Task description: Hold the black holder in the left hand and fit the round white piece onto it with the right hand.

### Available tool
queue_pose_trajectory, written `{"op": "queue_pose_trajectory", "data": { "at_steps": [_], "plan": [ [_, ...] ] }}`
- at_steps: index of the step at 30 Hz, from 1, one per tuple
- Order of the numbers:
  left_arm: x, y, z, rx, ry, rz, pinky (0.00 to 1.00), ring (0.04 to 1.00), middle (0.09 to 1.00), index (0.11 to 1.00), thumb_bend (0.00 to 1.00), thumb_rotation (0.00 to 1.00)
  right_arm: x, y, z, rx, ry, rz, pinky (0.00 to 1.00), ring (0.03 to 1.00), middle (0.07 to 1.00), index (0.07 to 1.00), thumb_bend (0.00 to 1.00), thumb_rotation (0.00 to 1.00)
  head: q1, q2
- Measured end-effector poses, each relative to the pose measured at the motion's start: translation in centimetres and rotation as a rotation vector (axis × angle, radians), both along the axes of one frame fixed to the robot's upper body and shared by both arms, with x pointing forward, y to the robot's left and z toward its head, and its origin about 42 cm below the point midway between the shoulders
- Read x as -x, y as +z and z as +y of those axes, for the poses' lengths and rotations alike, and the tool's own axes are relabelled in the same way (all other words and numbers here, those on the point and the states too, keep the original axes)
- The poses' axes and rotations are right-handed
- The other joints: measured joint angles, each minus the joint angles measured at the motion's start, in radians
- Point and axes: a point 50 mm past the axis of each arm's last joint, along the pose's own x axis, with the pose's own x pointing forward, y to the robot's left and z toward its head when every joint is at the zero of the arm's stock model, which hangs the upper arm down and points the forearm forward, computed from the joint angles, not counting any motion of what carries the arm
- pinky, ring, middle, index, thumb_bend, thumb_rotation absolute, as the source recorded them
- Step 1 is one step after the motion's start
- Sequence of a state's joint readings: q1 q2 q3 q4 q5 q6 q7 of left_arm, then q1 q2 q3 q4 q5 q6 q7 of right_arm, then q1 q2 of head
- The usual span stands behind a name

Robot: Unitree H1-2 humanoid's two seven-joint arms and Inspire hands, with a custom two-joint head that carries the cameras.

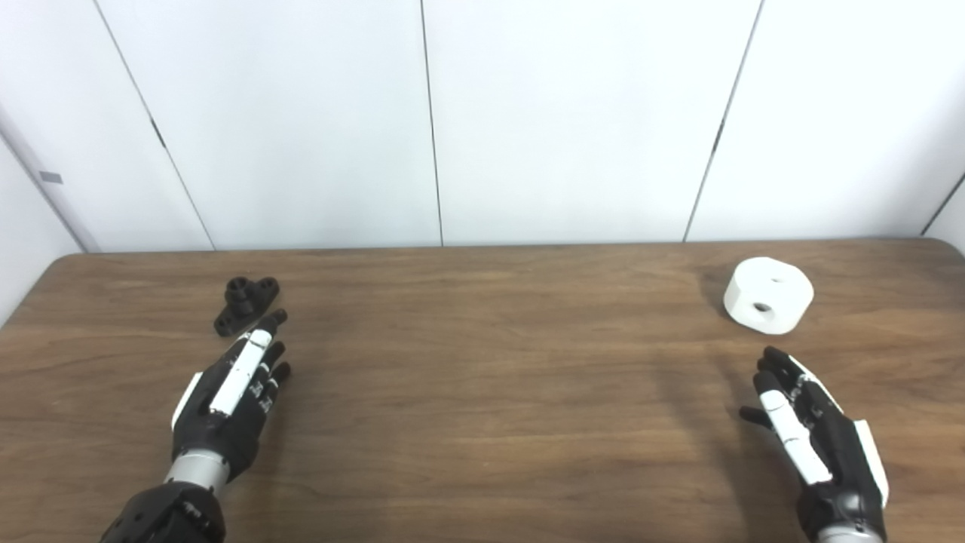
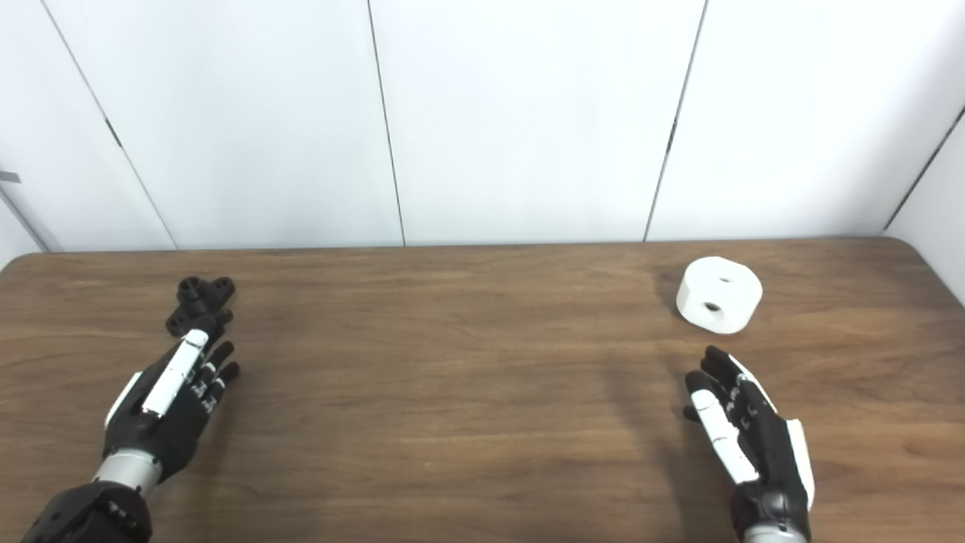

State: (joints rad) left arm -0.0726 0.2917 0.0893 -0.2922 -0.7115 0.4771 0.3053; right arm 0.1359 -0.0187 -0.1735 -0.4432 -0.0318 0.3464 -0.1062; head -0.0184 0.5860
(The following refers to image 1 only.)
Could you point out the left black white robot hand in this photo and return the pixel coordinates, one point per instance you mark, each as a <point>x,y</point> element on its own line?
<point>219,422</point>

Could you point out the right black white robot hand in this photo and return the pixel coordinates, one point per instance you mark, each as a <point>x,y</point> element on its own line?
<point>829,452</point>

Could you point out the black flanged holder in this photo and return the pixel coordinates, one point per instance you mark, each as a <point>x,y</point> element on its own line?
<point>240,300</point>

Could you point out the round white plastic piece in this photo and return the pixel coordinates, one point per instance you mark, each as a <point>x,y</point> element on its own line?
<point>746,290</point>

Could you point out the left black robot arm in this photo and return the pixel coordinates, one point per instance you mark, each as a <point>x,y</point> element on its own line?
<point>162,516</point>

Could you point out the black panel seam clip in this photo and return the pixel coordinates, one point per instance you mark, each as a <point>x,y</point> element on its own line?
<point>157,133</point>

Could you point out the small grey wall tag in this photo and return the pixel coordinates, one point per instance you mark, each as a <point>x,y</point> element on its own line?
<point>50,177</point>

